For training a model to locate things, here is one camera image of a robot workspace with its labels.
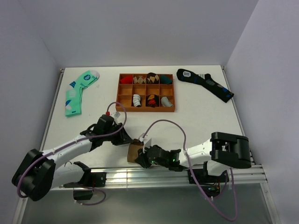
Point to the tan brown ribbed sock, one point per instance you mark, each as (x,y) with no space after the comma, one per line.
(133,155)

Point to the black red argyle rolled sock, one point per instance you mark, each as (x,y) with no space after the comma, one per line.
(152,100)

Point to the aluminium table edge rail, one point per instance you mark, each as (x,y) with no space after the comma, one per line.
(198,113)

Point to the dark teal rolled sock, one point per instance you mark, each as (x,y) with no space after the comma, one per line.
(165,79)

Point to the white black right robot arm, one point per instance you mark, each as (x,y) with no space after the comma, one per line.
(219,153)

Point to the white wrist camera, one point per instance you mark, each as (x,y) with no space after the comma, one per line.
(146,142)
(116,115)

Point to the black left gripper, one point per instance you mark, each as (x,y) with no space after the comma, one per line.
(123,138)

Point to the brown argyle rolled sock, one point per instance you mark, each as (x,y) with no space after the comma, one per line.
(152,78)

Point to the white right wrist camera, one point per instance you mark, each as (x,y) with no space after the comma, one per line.
(146,142)

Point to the white striped rolled sock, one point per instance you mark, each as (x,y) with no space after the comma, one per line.
(136,100)

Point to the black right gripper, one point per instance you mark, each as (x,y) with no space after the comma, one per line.
(142,159)

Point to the black blue patterned sock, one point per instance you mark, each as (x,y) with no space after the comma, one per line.
(206,81)

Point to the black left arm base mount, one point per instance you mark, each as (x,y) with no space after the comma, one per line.
(93,179)

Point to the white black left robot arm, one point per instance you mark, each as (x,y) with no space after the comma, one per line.
(41,171)

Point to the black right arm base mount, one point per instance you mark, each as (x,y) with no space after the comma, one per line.
(211,185)

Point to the grey rolled sock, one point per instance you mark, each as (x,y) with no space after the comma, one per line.
(165,102)

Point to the beige argyle rolled sock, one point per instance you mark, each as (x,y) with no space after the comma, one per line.
(139,79)

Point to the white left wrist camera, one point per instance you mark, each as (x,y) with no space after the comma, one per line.
(116,115)

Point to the mint green patterned sock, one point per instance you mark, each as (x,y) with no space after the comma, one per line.
(74,92)

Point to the orange compartment tray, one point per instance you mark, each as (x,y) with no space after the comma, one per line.
(125,94)

